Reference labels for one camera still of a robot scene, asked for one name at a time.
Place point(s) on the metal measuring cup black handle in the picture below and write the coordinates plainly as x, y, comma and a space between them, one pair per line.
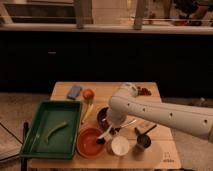
143, 141

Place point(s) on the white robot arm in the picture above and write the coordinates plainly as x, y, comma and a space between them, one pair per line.
193, 120

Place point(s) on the clear plastic piece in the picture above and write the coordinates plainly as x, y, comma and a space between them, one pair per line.
145, 125

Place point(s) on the white cup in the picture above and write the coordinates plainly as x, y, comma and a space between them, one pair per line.
118, 146

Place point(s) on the yellow banana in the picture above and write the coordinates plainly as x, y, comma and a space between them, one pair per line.
87, 113

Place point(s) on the white handled dish brush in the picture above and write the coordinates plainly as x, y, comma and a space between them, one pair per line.
106, 136

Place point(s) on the green plastic tray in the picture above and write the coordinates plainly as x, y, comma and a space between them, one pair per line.
62, 143

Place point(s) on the red orange bowl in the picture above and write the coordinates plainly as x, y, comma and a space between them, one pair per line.
86, 144

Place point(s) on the red tomato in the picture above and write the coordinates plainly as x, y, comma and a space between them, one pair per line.
88, 94

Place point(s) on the dark red grapes bunch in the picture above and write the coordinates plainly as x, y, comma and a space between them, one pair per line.
144, 91

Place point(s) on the metal spoon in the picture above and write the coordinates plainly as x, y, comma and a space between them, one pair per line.
125, 125

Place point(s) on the blue sponge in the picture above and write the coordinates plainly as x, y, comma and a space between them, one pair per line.
74, 92

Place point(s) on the dark purple bowl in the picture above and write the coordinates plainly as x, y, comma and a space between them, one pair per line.
102, 121

